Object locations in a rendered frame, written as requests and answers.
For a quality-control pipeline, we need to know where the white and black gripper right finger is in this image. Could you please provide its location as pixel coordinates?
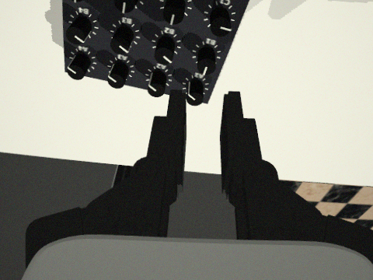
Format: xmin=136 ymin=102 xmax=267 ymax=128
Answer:
xmin=220 ymin=91 xmax=373 ymax=264

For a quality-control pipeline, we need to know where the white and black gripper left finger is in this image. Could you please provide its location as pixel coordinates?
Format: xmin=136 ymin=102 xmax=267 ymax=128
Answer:
xmin=26 ymin=89 xmax=187 ymax=269

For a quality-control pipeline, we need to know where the black knob box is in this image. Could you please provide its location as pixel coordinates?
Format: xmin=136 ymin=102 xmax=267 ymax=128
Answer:
xmin=62 ymin=0 xmax=249 ymax=106

